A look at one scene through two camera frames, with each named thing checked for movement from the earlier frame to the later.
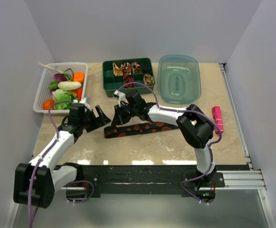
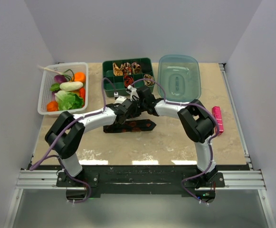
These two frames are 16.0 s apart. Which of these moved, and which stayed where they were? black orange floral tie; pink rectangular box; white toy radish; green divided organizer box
Moved: black orange floral tie
Stayed: green divided organizer box; white toy radish; pink rectangular box
